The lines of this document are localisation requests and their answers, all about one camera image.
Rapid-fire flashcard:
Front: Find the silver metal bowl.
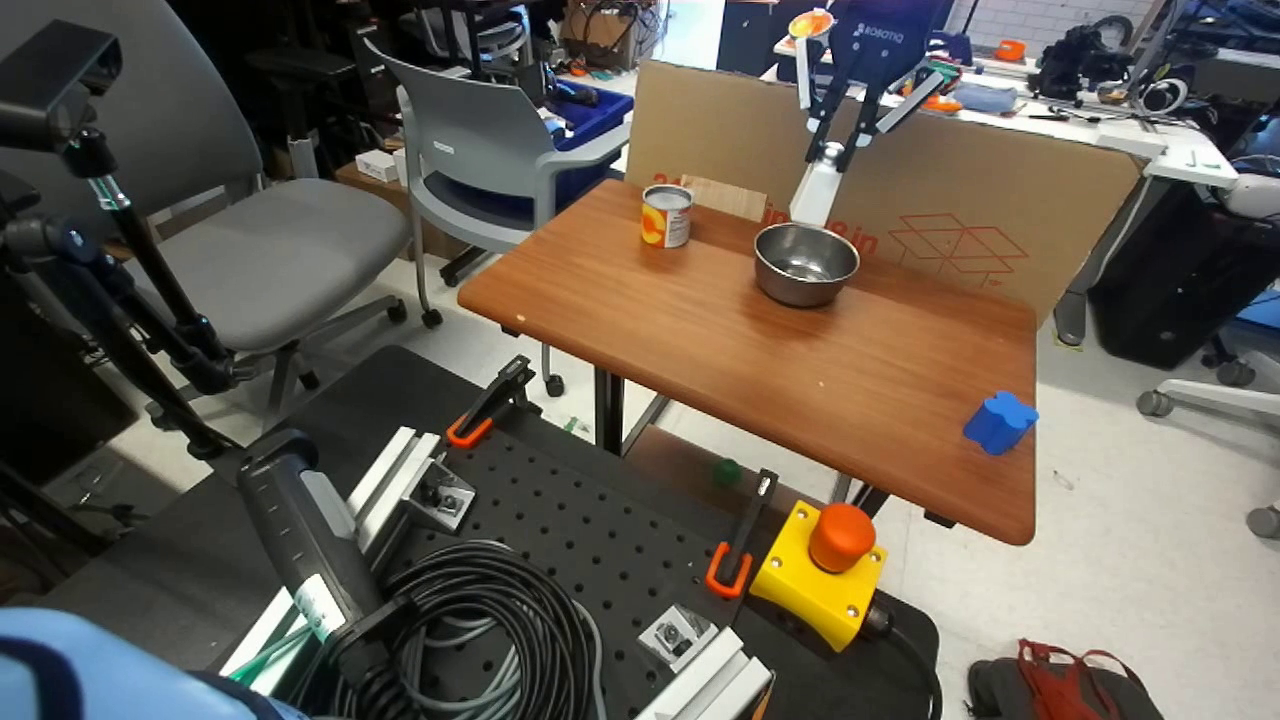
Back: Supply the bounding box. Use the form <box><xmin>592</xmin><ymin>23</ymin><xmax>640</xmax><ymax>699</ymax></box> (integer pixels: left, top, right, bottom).
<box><xmin>751</xmin><ymin>219</ymin><xmax>860</xmax><ymax>310</ymax></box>

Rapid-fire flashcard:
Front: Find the white salt cellar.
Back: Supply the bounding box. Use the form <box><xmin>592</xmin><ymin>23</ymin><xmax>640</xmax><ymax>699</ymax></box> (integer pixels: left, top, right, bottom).
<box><xmin>786</xmin><ymin>161</ymin><xmax>838</xmax><ymax>230</ymax></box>

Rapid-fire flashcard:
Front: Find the orange yellow tin can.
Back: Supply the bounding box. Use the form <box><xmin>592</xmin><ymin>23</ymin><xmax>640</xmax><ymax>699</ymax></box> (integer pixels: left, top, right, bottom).
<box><xmin>640</xmin><ymin>184</ymin><xmax>691</xmax><ymax>248</ymax></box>

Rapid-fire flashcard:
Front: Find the grey office chair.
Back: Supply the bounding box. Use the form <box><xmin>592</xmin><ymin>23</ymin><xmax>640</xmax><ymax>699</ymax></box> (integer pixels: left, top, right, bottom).
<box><xmin>0</xmin><ymin>0</ymin><xmax>449</xmax><ymax>404</ymax></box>
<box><xmin>358</xmin><ymin>37</ymin><xmax>635</xmax><ymax>401</ymax></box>

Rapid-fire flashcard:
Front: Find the yellow emergency stop button box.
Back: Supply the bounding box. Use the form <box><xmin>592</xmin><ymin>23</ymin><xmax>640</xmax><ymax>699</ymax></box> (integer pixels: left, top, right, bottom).
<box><xmin>749</xmin><ymin>500</ymin><xmax>885</xmax><ymax>651</ymax></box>

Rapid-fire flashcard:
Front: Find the blue cube block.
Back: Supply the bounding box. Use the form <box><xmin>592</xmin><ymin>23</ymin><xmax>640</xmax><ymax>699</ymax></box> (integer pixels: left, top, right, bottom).
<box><xmin>965</xmin><ymin>391</ymin><xmax>1041</xmax><ymax>456</ymax></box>

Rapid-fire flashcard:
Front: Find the black power strip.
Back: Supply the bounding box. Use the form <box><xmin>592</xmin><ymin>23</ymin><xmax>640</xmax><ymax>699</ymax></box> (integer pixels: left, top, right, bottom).
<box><xmin>236</xmin><ymin>454</ymin><xmax>378</xmax><ymax>642</ymax></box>

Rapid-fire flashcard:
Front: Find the brown cardboard sheet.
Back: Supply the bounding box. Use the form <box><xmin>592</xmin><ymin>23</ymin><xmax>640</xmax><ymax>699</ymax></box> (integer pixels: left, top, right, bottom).
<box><xmin>627</xmin><ymin>66</ymin><xmax>1145</xmax><ymax>321</ymax></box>

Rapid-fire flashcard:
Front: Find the black red bag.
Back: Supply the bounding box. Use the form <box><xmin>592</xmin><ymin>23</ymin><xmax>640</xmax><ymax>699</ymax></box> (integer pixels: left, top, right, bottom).
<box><xmin>966</xmin><ymin>642</ymin><xmax>1164</xmax><ymax>720</ymax></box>

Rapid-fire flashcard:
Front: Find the orange handled clamp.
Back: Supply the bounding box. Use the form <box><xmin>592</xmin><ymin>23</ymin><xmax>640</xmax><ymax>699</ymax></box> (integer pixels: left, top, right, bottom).
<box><xmin>442</xmin><ymin>356</ymin><xmax>533</xmax><ymax>447</ymax></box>
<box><xmin>705</xmin><ymin>473</ymin><xmax>774</xmax><ymax>602</ymax></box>

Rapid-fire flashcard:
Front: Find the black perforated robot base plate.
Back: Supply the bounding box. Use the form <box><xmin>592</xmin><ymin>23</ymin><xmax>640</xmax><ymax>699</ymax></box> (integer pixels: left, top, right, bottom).
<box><xmin>22</xmin><ymin>346</ymin><xmax>945</xmax><ymax>720</ymax></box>

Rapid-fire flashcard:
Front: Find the coiled black cable bundle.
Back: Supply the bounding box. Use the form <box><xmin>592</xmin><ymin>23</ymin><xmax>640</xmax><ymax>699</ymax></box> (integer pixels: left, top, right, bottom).
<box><xmin>312</xmin><ymin>538</ymin><xmax>610</xmax><ymax>720</ymax></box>

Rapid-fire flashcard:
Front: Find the black camera tripod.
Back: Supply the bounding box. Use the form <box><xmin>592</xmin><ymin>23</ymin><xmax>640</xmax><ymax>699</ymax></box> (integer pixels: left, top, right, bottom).
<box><xmin>0</xmin><ymin>18</ymin><xmax>250</xmax><ymax>466</ymax></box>

